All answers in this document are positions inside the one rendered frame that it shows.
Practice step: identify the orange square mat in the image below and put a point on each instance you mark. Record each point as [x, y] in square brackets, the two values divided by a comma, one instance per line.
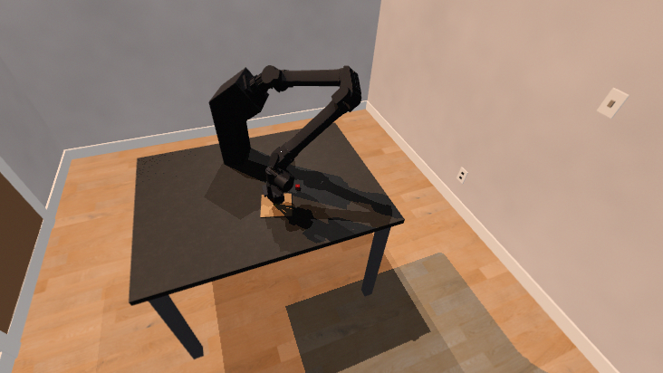
[269, 210]

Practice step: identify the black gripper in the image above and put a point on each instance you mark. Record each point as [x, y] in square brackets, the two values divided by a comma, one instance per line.
[266, 193]

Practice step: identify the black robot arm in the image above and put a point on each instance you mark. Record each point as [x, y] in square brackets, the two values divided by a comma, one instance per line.
[345, 99]

